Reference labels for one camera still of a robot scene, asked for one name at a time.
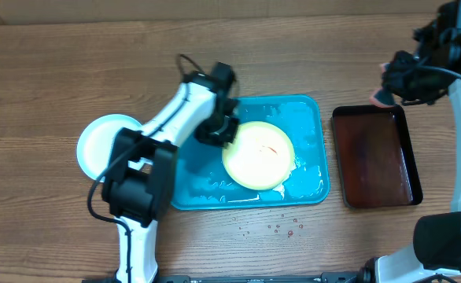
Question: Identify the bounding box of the pink green round sponge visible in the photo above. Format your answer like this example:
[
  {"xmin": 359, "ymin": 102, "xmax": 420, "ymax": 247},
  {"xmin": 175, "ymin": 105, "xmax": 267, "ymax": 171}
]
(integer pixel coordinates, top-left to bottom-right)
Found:
[{"xmin": 369, "ymin": 63, "xmax": 396, "ymax": 108}]

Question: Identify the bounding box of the yellow plate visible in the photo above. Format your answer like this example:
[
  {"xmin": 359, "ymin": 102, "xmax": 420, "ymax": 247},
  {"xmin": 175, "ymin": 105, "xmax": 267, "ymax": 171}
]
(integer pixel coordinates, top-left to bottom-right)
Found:
[{"xmin": 222, "ymin": 121, "xmax": 295, "ymax": 191}]

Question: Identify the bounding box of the light blue plate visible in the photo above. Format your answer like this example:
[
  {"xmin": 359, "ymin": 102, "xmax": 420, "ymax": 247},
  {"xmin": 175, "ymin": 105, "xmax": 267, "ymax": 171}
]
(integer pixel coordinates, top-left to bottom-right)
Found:
[{"xmin": 76, "ymin": 114, "xmax": 142, "ymax": 180}]

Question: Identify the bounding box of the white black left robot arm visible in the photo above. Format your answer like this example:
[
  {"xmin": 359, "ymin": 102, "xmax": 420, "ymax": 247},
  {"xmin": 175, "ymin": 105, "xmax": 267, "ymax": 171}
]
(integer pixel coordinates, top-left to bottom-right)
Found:
[{"xmin": 87, "ymin": 62, "xmax": 239, "ymax": 282}]

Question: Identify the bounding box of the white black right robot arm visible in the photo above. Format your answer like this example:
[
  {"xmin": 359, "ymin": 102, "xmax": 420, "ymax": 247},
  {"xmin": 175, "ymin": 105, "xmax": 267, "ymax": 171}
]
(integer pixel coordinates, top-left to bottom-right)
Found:
[{"xmin": 356, "ymin": 0, "xmax": 461, "ymax": 282}]

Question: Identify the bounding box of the teal plastic tray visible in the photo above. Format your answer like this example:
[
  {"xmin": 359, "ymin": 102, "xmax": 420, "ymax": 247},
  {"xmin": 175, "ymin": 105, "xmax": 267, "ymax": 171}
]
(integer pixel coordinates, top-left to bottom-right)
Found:
[{"xmin": 171, "ymin": 94, "xmax": 330, "ymax": 211}]

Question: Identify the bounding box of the dark brown rectangular tray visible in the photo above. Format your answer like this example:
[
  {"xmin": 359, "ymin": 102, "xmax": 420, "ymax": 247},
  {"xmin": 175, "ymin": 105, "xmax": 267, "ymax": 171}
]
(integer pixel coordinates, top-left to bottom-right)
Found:
[{"xmin": 332, "ymin": 105, "xmax": 423, "ymax": 209}]

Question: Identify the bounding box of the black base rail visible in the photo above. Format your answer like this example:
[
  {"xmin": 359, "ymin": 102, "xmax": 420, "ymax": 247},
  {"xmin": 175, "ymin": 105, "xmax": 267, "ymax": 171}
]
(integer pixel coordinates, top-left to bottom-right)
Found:
[{"xmin": 81, "ymin": 270, "xmax": 369, "ymax": 283}]

